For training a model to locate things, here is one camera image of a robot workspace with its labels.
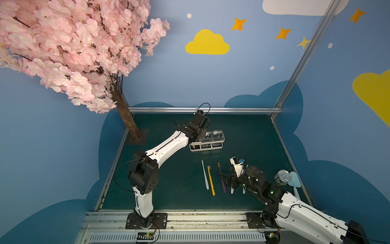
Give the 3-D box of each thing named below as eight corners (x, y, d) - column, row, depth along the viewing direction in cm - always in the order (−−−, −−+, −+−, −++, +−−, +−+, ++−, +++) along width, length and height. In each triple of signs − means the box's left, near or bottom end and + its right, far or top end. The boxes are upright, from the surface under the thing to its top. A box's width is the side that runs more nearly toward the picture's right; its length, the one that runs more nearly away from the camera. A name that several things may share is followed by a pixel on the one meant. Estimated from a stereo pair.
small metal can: (275, 186, 88) (280, 182, 84) (271, 173, 93) (275, 169, 88) (289, 186, 88) (294, 182, 84) (284, 173, 93) (289, 169, 88)
